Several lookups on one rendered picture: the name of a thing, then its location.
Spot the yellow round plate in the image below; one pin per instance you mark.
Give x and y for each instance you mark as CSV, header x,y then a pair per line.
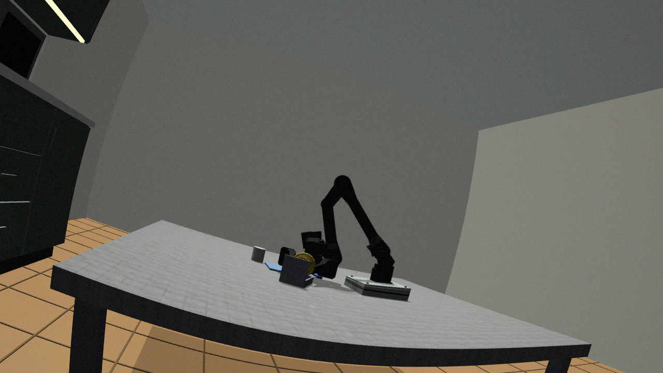
x,y
307,257

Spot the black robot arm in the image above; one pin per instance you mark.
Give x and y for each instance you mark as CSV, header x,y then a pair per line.
x,y
313,244

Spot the grey cylinder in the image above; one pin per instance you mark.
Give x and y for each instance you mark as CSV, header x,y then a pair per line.
x,y
258,254

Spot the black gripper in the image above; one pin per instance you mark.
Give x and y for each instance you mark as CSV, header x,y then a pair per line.
x,y
325,268

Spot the grey dish rack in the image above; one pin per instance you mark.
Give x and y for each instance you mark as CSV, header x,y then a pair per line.
x,y
294,272

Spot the light blue flat mat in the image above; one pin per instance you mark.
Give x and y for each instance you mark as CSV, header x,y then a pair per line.
x,y
273,267

